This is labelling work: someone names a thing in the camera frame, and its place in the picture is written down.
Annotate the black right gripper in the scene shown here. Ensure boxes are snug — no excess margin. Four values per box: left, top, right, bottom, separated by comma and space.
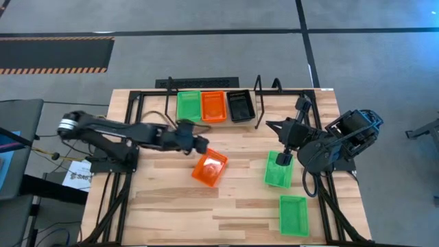
266, 97, 323, 165

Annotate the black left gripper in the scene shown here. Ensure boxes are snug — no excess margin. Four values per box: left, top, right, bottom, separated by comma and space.
167, 119, 210, 155

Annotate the orange plastic slotted basket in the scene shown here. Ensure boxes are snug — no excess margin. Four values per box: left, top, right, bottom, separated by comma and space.
201, 91, 228, 124
191, 148, 229, 188

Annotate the green plastic slotted basket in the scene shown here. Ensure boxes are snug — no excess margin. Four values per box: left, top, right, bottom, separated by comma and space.
263, 150, 295, 189
176, 91, 202, 124
279, 195, 310, 237

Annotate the black plastic slotted basket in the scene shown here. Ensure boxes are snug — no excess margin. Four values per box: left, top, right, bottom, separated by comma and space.
226, 89, 257, 124

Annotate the black perforated floor strip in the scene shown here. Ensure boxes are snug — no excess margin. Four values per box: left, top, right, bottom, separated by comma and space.
155, 77, 240, 89

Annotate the white printed paper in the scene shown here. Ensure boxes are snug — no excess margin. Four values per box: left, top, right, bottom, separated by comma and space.
62, 159, 93, 193

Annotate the black metal stand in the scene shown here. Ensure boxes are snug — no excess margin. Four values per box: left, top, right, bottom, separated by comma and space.
405, 118, 439, 140

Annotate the black furniture beam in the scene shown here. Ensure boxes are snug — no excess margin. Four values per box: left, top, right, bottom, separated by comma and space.
19, 174, 89, 206

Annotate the black hazard-striped floor mat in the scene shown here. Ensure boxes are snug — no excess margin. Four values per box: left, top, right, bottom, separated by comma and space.
0, 36, 115, 75

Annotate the black slanted bar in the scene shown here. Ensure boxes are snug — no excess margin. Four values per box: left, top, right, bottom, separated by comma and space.
0, 126, 35, 149

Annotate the blue flat item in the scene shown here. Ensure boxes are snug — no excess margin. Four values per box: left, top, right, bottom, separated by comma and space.
0, 132, 22, 191

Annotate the wooden shelf with black frame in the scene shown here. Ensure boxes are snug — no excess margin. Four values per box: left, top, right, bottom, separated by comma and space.
164, 74, 284, 131

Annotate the black aluminium table frame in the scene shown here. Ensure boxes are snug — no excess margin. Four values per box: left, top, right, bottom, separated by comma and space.
80, 89, 373, 246

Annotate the thin yellow cable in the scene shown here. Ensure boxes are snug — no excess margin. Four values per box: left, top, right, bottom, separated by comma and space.
31, 146, 75, 162

